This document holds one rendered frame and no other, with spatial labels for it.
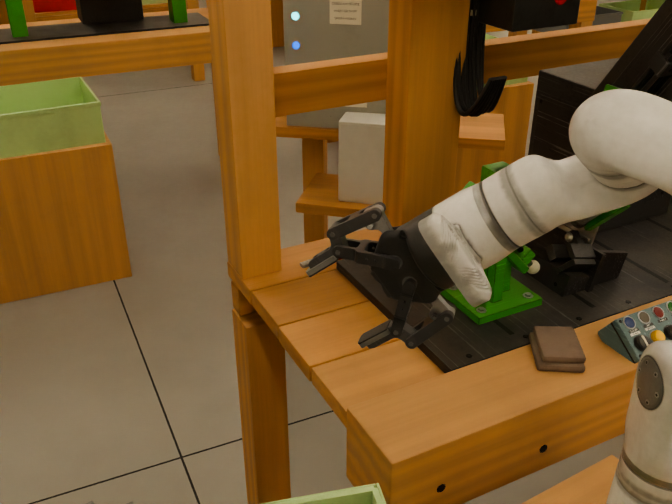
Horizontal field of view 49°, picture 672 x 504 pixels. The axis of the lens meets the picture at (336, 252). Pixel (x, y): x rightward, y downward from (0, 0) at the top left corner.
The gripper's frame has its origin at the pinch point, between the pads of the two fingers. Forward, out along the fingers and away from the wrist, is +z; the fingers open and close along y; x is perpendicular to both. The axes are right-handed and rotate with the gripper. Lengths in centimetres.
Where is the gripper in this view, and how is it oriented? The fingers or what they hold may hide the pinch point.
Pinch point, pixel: (339, 304)
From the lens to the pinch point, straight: 76.3
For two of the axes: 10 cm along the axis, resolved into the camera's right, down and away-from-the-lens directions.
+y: -5.8, -8.0, -1.7
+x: -2.7, 3.8, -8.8
